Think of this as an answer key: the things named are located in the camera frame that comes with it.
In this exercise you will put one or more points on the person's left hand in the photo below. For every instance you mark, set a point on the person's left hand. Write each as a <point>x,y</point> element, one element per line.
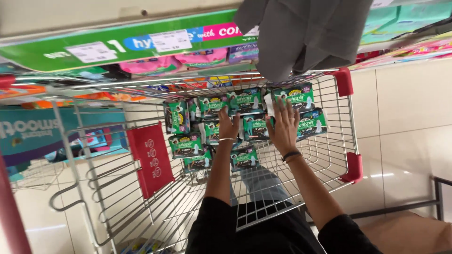
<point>228,128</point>

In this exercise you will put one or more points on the person's right hand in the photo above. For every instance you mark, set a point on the person's right hand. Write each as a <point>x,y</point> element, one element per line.
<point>285,134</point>

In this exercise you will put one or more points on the gold bangle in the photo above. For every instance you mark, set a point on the gold bangle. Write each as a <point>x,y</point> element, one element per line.
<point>226,139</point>

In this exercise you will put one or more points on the pile of green pad packets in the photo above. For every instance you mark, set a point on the pile of green pad packets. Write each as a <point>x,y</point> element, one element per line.
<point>254,100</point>

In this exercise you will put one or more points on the person's blue jeans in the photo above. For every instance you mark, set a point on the person's blue jeans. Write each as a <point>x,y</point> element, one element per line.
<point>261,183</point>

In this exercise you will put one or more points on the red cart corner bumper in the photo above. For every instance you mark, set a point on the red cart corner bumper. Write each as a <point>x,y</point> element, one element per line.
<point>6,81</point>
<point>343,83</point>
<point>353,167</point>

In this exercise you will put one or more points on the red cart seat flap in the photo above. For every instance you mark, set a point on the red cart seat flap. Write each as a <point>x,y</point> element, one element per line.
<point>152,158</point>

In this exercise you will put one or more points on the grey cloth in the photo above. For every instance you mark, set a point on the grey cloth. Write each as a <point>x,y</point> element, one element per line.
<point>303,35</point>

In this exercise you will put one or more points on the person's black top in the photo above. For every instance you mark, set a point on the person's black top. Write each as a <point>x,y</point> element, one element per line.
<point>215,229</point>

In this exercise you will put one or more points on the colourful packet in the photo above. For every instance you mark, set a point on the colourful packet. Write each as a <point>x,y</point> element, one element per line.
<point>141,247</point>

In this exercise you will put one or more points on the brown carton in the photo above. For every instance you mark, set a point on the brown carton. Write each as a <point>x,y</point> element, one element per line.
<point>406,236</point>

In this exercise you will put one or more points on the black metal frame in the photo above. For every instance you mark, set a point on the black metal frame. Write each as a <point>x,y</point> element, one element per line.
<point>439,197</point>

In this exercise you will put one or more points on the red post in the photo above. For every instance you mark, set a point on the red post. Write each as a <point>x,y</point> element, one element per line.
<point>12,218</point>

